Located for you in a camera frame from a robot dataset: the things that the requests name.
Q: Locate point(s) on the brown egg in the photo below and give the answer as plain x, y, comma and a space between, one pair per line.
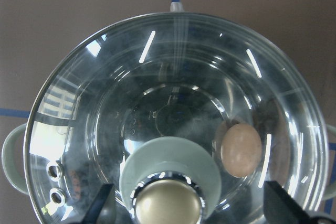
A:
241, 150

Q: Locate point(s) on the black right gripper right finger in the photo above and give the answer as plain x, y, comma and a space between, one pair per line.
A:
279, 207

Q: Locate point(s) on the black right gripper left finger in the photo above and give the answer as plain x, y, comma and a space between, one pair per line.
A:
97, 204

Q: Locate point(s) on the glass pot lid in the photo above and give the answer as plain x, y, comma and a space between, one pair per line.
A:
172, 75

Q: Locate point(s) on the pale green electric pot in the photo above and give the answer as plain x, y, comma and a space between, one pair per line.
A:
168, 179

